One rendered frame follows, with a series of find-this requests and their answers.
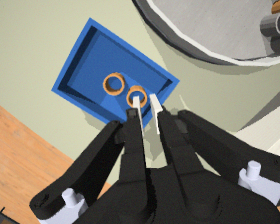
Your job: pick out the blue square tray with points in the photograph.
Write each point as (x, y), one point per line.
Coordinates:
(93, 57)

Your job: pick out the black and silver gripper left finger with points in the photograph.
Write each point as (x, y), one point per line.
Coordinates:
(65, 199)

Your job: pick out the grey round turning table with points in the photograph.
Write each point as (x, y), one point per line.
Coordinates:
(226, 27)

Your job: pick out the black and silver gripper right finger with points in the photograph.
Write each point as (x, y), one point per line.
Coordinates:
(230, 157)

